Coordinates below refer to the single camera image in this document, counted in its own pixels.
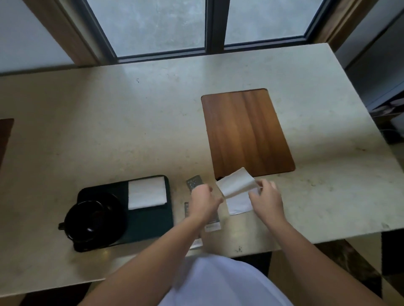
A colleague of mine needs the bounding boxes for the person's left hand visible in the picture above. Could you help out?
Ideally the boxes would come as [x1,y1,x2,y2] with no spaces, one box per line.
[189,184,224,226]

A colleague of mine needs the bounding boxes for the person's right hand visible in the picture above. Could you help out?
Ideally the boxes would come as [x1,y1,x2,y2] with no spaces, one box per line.
[248,178,287,226]

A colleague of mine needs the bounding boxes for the white paper napkin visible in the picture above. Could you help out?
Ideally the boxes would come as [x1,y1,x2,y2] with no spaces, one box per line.
[216,167,263,216]

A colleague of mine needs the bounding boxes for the person's right forearm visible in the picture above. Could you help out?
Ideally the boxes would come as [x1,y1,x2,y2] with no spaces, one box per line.
[263,221,389,306]

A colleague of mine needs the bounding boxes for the person's left forearm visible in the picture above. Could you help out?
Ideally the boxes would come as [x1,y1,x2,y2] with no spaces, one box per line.
[78,218,209,306]

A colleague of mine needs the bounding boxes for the grey packet with white label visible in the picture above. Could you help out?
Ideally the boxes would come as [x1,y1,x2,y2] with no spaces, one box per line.
[184,202,222,234]

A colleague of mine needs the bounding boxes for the small grey sachet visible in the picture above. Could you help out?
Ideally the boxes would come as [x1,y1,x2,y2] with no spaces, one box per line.
[186,175,205,192]

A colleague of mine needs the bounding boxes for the wooden placemat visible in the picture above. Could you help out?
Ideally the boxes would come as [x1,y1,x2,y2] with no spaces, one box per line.
[201,88,296,180]

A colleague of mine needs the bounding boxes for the white folded towel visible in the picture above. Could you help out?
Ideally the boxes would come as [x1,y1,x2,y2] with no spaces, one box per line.
[128,176,168,211]

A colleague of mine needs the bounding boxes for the dark green tray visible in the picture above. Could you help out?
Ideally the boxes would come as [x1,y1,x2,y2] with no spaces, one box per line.
[77,175,174,253]

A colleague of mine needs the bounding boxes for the white shirt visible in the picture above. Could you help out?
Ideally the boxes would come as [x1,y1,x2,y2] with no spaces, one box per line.
[157,253,295,306]

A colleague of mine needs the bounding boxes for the black cup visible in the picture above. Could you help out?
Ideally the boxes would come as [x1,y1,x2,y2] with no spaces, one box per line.
[58,200,109,241]

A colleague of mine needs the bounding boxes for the wooden window trim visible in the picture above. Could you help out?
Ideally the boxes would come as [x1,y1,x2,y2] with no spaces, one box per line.
[23,0,99,67]
[313,0,380,53]

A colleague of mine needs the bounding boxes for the dark window frame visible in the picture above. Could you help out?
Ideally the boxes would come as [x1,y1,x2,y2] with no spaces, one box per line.
[58,0,336,64]

